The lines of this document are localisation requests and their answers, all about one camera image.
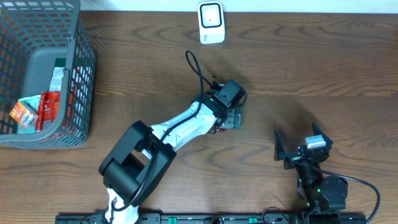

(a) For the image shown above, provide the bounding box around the red snack bag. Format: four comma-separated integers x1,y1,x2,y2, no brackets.
42,91,60,129

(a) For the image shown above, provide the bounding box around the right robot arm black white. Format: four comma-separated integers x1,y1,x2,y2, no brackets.
274,123,348,217

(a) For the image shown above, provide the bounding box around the green white 3M package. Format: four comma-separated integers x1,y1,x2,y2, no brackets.
49,58,68,92

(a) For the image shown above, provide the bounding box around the white barcode scanner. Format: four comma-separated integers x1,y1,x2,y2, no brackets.
197,1,225,45

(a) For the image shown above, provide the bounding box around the red stick packet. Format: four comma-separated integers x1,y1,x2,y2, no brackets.
35,93,47,132

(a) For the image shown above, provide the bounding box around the teal wipes pack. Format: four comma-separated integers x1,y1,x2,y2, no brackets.
17,94,41,134

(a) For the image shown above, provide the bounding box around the small orange box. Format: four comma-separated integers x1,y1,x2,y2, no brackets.
9,101,39,129

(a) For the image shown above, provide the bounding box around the grey plastic mesh basket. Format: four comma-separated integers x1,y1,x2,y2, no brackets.
1,0,96,149

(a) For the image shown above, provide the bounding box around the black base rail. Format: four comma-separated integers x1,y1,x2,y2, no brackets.
55,213,366,224

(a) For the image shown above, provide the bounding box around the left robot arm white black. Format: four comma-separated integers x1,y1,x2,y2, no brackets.
98,92,247,223

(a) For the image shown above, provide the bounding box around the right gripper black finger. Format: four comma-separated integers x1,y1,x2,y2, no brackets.
274,131,285,161
312,123,333,146

